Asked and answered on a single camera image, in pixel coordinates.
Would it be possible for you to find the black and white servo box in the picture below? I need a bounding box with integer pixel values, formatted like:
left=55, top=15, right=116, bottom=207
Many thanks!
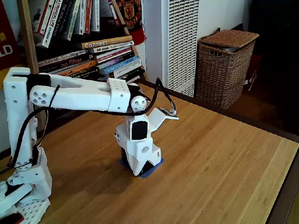
left=120, top=143, right=162, bottom=177

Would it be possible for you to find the blue tape square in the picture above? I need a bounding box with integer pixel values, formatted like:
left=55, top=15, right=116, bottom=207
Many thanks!
left=119, top=157, right=165, bottom=179

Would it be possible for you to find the black spine white text book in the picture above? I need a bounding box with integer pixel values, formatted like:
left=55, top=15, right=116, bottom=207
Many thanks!
left=113, top=69, right=146, bottom=84

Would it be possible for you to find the white serif title book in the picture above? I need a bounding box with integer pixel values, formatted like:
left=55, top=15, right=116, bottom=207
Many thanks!
left=108, top=62, right=143, bottom=80

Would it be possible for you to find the blue spine book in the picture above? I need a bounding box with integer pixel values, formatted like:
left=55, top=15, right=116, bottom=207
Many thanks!
left=102, top=58, right=142, bottom=75

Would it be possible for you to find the black Rocket Science book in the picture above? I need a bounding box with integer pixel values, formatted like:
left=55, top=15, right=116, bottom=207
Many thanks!
left=70, top=71, right=101, bottom=81

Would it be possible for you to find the purple spine book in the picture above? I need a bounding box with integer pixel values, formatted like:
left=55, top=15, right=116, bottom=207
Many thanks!
left=98, top=55, right=139, bottom=70

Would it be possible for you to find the orange spine flat book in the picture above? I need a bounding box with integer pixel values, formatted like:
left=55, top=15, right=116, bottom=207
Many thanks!
left=56, top=60, right=98, bottom=77

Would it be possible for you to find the white red striped book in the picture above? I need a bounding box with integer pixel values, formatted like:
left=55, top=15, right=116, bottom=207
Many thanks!
left=94, top=46, right=133, bottom=63

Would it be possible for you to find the white Modern Romance book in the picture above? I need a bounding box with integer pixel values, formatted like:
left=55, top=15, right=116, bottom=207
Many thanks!
left=88, top=40, right=135, bottom=54

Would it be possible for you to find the black no filter book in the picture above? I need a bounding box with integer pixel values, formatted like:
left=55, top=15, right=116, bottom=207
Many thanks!
left=38, top=54, right=94, bottom=75

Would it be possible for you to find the white louvered heater panel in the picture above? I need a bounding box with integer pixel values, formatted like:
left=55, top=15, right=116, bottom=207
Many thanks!
left=161, top=0, right=200, bottom=98

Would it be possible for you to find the tan Connect book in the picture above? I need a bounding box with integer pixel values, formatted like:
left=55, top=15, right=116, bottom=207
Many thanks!
left=81, top=35, right=133, bottom=50

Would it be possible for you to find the white cursive title book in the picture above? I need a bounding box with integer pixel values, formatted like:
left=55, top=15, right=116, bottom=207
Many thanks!
left=37, top=49, right=87, bottom=68

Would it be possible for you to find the brown wicker basket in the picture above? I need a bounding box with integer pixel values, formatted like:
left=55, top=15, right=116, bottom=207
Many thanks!
left=195, top=29, right=260, bottom=110

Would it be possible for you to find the red black football scarf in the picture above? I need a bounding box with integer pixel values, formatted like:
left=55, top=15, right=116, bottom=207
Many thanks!
left=115, top=0, right=147, bottom=46

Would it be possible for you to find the red white leaning book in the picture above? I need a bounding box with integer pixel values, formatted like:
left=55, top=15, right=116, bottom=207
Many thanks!
left=107, top=0, right=121, bottom=27

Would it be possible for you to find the wide white spine book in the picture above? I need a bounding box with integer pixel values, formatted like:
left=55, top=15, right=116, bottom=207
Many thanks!
left=90, top=0, right=101, bottom=33

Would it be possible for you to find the orange spine upright book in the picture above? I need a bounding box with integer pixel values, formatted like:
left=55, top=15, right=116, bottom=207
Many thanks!
left=84, top=0, right=93, bottom=35

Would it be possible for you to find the pale green spine book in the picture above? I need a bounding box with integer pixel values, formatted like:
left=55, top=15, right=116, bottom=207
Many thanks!
left=66, top=0, right=82, bottom=42

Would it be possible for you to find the narrow white spine book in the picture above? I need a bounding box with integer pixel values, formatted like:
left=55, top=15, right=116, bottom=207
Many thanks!
left=78, top=0, right=86, bottom=35

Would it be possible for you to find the red bag white print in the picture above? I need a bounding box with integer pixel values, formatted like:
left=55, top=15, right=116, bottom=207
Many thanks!
left=242, top=53, right=262, bottom=92

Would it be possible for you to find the dark moral animal book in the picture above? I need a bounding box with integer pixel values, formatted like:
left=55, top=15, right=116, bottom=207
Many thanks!
left=50, top=0, right=74, bottom=46

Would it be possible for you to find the white financial life book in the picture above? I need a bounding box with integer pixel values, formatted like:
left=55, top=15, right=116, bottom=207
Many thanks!
left=41, top=0, right=65, bottom=49

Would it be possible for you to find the red black table clamp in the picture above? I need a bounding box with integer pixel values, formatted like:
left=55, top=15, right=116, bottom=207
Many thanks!
left=0, top=212, right=25, bottom=224

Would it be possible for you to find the red spine white book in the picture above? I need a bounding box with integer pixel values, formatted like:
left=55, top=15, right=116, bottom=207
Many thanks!
left=29, top=0, right=57, bottom=35

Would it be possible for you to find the red and yellow banner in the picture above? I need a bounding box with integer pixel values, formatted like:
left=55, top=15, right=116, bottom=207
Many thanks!
left=0, top=2, right=27, bottom=91

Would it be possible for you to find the wrist camera board white mount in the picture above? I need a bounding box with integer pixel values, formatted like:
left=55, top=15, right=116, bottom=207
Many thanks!
left=148, top=107, right=180, bottom=135

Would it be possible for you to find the black camera cable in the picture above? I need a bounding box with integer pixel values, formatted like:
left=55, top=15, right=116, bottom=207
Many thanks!
left=7, top=77, right=178, bottom=168

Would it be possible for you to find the wooden bookshelf frame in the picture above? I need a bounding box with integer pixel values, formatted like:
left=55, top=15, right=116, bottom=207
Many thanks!
left=17, top=0, right=150, bottom=131

